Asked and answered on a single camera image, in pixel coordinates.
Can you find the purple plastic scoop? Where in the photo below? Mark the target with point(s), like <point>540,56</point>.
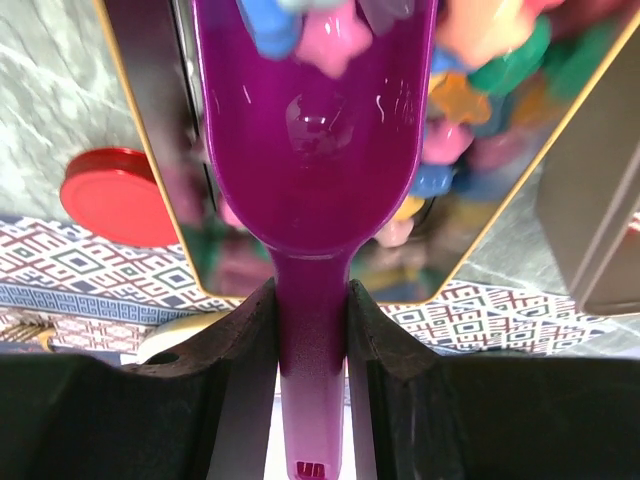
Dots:
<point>313,123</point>

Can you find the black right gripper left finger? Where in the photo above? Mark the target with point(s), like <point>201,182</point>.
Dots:
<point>199,410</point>

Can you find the yellow cream plate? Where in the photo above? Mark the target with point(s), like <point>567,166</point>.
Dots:
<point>175,332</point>

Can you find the pastel star candy tin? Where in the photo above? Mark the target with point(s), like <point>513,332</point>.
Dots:
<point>483,131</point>

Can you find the lollipop tin box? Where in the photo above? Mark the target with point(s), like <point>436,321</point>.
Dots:
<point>587,196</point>

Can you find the patterned placemat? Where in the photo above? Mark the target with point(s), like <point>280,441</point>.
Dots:
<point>104,297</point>

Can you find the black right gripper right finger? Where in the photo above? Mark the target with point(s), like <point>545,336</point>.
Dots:
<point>420,415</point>

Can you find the red jar lid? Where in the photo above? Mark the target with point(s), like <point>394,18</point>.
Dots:
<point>112,192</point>

